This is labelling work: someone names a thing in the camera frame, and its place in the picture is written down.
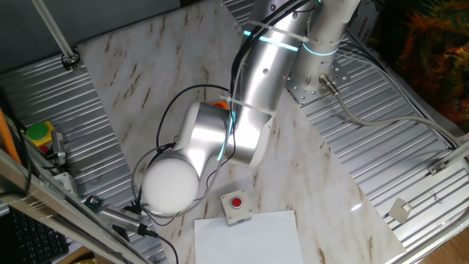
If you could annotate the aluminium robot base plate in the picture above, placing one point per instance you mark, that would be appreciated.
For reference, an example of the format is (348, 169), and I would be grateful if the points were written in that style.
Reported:
(311, 96)

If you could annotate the colourful patterned cloth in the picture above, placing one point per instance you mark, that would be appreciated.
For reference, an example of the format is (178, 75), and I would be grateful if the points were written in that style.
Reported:
(432, 47)

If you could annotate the yellow box green button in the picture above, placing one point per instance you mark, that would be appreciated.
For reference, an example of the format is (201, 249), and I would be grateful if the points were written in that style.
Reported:
(37, 131)

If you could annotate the orange pole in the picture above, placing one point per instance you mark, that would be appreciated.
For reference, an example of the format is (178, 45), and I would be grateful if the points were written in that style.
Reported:
(7, 137)

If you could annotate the small grey plate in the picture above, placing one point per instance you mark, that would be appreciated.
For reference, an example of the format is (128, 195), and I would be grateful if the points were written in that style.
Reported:
(399, 210)

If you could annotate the orange box red button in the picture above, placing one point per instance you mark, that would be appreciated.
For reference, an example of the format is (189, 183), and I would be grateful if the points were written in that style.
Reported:
(220, 105)

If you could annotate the black keyboard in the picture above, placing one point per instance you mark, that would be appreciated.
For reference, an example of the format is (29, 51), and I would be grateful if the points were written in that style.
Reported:
(29, 242)

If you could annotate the white paper sheet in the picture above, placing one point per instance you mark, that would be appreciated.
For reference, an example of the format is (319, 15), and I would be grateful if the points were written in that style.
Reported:
(249, 242)

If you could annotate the metal corner bracket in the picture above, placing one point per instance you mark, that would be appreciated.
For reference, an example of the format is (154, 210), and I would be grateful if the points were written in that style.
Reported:
(438, 167)

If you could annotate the silver metal cylinder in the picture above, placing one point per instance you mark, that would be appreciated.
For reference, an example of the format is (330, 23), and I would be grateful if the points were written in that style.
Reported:
(58, 143)

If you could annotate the grey box red button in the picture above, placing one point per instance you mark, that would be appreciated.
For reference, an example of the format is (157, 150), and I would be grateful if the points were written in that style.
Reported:
(236, 212)
(44, 148)

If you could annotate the marble pattern table mat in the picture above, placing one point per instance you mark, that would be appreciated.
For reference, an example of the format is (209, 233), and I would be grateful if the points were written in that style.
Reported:
(293, 176)

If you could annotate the aluminium frame bar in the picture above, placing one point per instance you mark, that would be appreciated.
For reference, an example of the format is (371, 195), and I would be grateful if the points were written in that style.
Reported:
(458, 152)
(55, 209)

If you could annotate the aluminium frame post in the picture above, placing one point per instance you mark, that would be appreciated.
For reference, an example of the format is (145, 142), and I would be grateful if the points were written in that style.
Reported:
(51, 29)

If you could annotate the silver finned camera device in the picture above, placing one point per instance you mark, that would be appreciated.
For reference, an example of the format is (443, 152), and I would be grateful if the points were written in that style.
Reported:
(121, 218)

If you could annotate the white printed box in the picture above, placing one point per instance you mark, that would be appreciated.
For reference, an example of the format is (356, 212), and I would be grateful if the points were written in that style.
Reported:
(362, 22)

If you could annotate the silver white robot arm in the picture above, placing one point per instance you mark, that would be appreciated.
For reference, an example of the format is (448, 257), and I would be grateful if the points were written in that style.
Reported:
(205, 135)

